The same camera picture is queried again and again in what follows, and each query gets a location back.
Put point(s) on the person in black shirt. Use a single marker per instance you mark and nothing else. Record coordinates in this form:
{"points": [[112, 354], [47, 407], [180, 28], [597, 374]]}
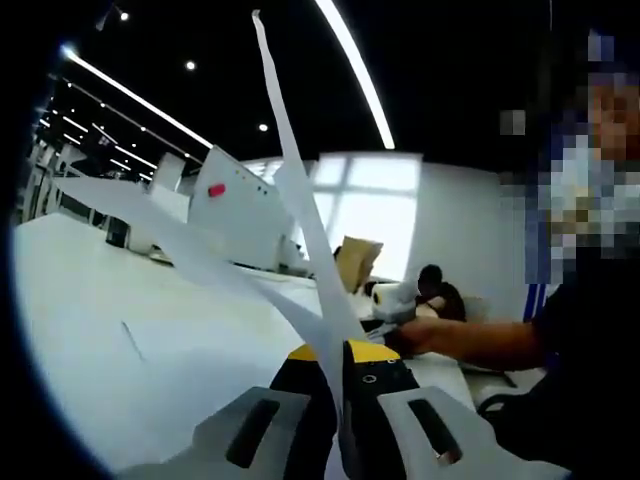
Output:
{"points": [[590, 375]]}

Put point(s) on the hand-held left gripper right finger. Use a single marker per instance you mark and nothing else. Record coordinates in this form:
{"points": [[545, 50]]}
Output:
{"points": [[480, 440]]}

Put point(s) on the long ceiling light strip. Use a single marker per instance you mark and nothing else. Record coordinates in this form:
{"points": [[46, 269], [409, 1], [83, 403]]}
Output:
{"points": [[360, 75]]}

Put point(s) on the red whiteboard eraser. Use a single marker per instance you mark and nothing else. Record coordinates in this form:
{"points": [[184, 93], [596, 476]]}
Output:
{"points": [[216, 190]]}

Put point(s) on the white table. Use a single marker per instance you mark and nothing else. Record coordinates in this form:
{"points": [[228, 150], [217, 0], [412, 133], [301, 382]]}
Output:
{"points": [[100, 310]]}

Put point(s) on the brown cardboard box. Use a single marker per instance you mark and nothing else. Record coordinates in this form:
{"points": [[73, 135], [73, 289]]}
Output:
{"points": [[360, 260]]}

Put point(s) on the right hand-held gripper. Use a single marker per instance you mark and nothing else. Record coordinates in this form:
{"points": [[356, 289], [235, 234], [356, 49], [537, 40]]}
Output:
{"points": [[397, 302]]}

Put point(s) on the black pen holder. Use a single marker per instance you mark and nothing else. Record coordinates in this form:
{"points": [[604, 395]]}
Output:
{"points": [[116, 232]]}

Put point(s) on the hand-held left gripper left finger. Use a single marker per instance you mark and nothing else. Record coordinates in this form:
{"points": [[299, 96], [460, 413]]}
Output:
{"points": [[220, 440]]}

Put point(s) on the hanging dark display screen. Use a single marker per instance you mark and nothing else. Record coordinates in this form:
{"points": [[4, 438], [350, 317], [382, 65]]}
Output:
{"points": [[104, 141]]}

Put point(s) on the bright window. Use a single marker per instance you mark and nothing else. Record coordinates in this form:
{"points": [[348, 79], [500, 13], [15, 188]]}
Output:
{"points": [[380, 210]]}

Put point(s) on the blue wall display board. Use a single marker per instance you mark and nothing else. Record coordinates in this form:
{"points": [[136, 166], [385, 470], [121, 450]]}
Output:
{"points": [[535, 300]]}

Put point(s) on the white whiteboard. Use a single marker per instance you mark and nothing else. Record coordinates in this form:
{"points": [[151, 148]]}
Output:
{"points": [[240, 220]]}

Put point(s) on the bundle of white printing papers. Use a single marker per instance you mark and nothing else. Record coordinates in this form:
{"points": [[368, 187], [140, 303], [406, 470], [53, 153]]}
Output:
{"points": [[305, 210]]}

